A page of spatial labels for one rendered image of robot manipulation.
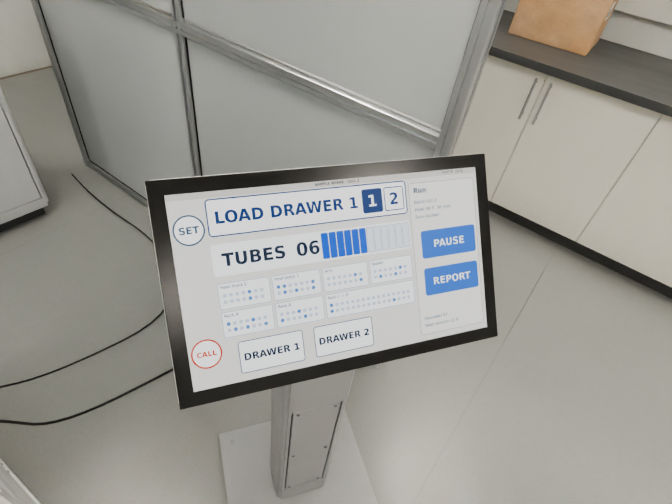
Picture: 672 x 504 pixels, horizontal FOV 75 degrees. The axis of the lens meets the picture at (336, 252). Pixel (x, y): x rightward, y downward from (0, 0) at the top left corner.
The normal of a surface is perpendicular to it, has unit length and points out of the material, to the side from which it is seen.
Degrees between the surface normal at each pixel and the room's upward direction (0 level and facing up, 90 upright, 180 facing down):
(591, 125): 90
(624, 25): 90
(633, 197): 90
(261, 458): 0
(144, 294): 0
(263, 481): 0
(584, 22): 90
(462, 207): 50
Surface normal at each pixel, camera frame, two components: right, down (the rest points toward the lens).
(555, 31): -0.56, 0.55
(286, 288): 0.31, 0.07
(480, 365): 0.11, -0.71
